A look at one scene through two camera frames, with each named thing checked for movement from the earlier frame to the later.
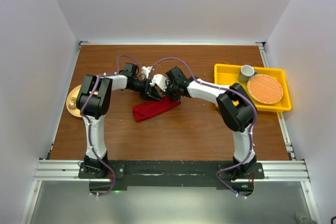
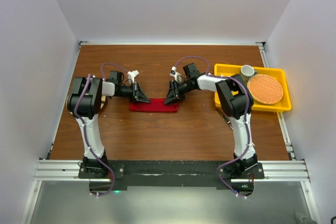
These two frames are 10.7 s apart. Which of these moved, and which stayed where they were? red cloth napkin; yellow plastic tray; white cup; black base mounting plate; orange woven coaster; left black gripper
Moved: red cloth napkin; left black gripper
Stayed: orange woven coaster; yellow plastic tray; black base mounting plate; white cup
